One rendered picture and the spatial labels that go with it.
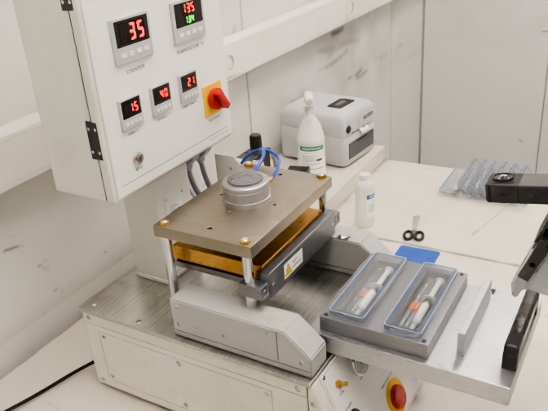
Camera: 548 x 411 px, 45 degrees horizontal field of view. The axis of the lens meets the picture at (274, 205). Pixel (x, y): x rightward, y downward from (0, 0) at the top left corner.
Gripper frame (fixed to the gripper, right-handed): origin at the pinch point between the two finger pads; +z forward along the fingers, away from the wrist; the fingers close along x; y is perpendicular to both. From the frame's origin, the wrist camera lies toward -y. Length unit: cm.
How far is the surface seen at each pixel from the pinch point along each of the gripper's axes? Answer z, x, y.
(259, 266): 11.7, -10.1, -32.7
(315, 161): 42, 73, -57
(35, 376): 57, -20, -67
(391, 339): 11.0, -10.0, -10.6
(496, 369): 7.9, -8.1, 3.1
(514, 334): 3.7, -4.8, 3.0
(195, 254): 16.6, -10.1, -43.8
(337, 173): 47, 80, -51
